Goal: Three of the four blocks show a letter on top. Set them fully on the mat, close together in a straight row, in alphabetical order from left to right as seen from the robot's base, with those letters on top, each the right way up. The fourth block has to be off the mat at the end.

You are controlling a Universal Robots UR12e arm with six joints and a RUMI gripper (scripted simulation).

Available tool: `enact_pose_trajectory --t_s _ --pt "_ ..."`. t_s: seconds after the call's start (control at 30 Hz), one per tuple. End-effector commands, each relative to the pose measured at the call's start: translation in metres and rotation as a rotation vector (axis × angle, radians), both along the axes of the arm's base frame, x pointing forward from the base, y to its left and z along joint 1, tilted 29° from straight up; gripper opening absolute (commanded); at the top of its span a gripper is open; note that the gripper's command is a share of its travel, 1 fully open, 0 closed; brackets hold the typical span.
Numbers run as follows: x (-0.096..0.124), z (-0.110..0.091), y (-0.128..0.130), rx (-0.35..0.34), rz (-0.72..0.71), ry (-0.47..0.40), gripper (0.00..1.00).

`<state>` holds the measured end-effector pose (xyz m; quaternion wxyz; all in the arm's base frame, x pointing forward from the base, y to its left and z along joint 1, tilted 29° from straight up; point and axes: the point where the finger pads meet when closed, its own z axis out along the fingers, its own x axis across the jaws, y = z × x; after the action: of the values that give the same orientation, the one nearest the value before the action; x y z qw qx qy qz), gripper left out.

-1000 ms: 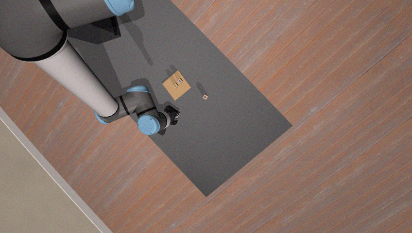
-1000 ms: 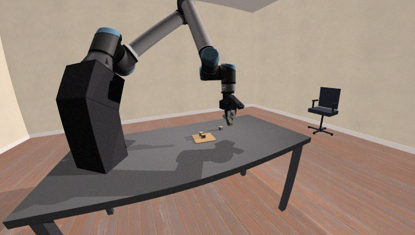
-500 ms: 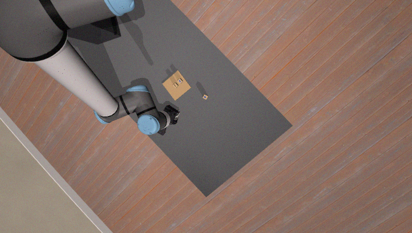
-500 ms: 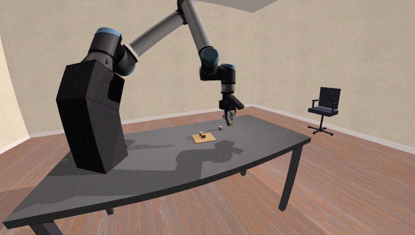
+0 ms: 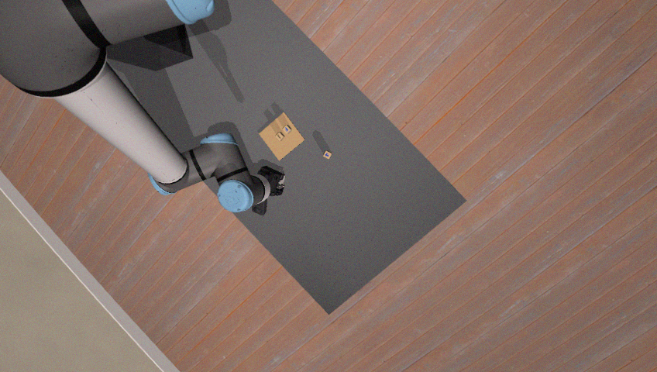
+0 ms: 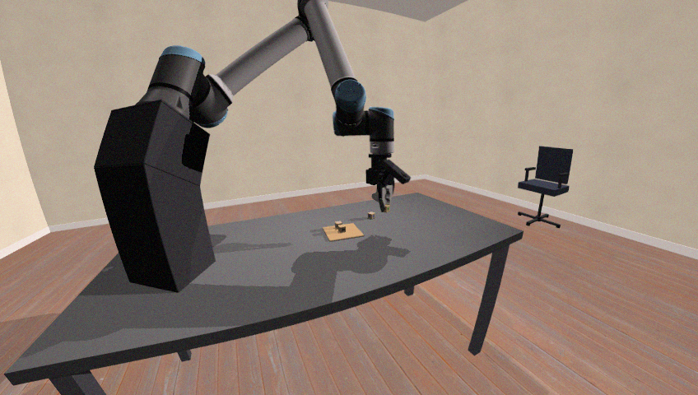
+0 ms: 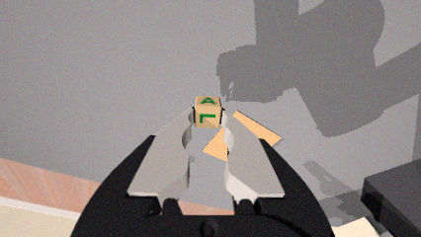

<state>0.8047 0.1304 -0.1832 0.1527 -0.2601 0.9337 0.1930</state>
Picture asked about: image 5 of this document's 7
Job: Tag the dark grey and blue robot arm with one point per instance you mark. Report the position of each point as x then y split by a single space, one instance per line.
49 49

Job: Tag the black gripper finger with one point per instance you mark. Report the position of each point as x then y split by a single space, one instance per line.
280 187

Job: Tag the tan flat mat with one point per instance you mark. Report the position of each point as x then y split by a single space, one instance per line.
291 140

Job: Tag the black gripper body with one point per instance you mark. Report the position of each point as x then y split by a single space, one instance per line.
273 179

